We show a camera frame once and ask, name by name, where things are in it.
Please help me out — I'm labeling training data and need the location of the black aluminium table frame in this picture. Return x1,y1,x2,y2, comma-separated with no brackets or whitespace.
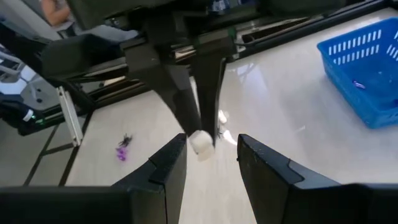
83,0,398,110

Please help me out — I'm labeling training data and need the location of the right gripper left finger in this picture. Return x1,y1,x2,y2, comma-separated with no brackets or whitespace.
111,133,188,224

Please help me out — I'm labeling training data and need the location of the silver aluminium bar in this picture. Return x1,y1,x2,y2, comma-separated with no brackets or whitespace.
57,86,84,147

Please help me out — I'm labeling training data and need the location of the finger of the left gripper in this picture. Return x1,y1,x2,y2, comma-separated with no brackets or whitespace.
123,46,202,135
190,57,227,146

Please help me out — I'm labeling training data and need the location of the person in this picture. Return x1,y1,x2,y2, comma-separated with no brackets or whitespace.
39,0,75,27

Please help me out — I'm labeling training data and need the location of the small white plastic toy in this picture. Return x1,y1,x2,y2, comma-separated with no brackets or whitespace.
188,129,216,162
217,109,229,124

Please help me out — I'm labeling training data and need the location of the blue plastic basket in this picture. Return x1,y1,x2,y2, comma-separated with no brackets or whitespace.
317,17,398,130

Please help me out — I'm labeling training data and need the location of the black plastic spider ring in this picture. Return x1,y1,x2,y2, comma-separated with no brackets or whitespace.
118,133,134,147

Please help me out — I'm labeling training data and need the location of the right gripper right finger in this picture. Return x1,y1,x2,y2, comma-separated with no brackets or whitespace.
236,133,343,224

